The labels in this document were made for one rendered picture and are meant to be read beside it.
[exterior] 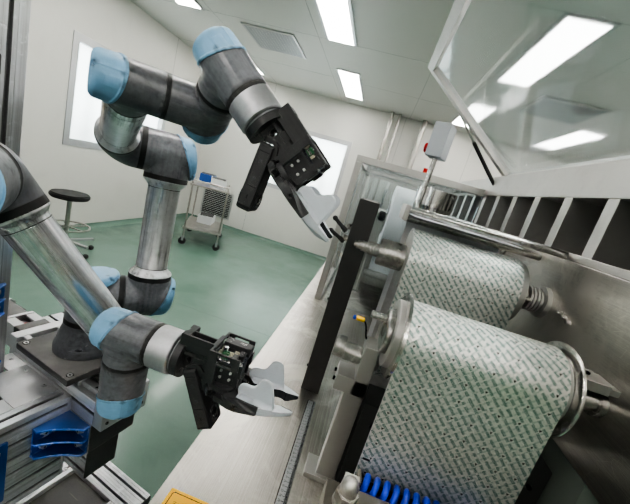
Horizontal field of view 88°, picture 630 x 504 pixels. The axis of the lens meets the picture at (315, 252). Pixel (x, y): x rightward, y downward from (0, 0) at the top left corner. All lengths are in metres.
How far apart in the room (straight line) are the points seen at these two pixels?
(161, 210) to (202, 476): 0.65
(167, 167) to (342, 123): 5.34
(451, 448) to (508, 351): 0.17
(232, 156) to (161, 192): 5.67
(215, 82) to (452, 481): 0.72
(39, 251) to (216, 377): 0.36
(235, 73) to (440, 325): 0.49
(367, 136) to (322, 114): 0.89
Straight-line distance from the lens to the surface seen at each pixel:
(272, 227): 6.37
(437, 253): 0.74
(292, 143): 0.53
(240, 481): 0.74
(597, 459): 0.71
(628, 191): 0.83
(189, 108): 0.63
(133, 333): 0.63
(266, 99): 0.55
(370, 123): 6.15
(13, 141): 1.05
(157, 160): 0.99
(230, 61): 0.57
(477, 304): 0.78
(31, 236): 0.71
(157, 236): 1.02
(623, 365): 0.69
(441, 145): 1.07
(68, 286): 0.73
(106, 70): 0.62
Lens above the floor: 1.46
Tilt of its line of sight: 13 degrees down
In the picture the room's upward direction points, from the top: 16 degrees clockwise
